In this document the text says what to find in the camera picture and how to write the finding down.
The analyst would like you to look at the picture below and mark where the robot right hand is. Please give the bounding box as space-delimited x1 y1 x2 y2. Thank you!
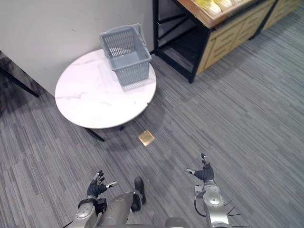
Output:
184 152 216 184

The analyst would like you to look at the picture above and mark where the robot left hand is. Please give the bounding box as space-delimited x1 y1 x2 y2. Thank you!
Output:
86 170 118 199

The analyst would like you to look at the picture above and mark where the grey plastic shopping basket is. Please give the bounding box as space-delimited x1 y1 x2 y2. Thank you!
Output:
99 23 152 87

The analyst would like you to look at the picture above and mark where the robot silver leg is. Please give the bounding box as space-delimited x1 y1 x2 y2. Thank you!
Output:
95 191 141 228

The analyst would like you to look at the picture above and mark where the robot dark foot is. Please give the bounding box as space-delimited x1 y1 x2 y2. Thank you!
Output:
133 176 146 205

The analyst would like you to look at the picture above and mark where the round white marble table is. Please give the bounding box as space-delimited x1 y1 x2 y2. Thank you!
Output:
55 49 157 143

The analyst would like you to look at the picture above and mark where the black metal leg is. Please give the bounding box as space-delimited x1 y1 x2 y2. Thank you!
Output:
0 67 40 98

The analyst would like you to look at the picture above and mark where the wooden produce display stand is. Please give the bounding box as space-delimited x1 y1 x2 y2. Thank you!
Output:
177 0 304 77

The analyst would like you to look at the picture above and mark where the black metal shelf frame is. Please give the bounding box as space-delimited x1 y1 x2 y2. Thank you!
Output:
152 0 212 84

